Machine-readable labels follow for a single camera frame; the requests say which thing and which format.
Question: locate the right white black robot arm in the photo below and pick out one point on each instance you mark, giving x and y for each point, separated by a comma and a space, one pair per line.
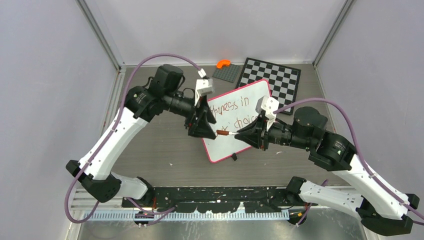
381, 210

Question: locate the pink framed whiteboard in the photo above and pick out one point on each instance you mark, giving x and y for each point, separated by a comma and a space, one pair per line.
233, 111

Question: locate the red marker cap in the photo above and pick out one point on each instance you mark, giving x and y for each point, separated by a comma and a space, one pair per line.
222, 132

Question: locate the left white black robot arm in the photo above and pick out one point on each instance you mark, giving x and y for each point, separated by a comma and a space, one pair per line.
140, 106

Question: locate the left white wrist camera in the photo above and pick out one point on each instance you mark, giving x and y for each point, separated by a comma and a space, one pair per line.
203, 87

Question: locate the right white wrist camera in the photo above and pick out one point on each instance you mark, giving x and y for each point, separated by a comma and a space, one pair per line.
266, 106

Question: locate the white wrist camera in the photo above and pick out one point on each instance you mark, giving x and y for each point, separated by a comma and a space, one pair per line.
203, 87
266, 106

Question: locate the orange curved plastic piece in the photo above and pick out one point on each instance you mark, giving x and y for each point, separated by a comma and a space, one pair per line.
223, 63

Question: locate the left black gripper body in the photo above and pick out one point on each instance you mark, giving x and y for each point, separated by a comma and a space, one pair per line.
191, 118

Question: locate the grey lego baseplate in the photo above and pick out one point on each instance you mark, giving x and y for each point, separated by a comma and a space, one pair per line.
227, 73

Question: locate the white slotted cable duct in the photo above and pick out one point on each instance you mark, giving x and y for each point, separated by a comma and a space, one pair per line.
239, 215

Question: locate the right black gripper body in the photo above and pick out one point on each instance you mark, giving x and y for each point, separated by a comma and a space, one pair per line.
265, 133

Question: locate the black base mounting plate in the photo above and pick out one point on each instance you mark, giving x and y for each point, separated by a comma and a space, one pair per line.
253, 199

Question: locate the black white checkerboard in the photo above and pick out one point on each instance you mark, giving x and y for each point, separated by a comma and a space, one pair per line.
283, 80

